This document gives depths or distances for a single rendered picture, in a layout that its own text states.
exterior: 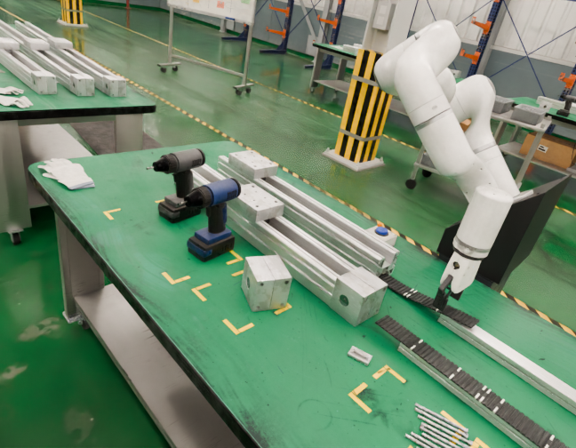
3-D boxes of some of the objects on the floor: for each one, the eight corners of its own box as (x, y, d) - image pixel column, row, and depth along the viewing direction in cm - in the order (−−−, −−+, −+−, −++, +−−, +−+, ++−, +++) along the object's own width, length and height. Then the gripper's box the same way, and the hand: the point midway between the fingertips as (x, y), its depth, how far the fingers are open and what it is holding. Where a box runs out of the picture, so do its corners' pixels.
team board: (156, 72, 665) (159, -78, 572) (177, 69, 706) (183, -70, 613) (236, 96, 617) (254, -63, 524) (254, 92, 658) (274, -56, 565)
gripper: (472, 232, 112) (449, 284, 121) (439, 248, 101) (416, 306, 109) (500, 245, 108) (473, 300, 116) (468, 265, 96) (442, 323, 105)
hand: (447, 299), depth 112 cm, fingers open, 8 cm apart
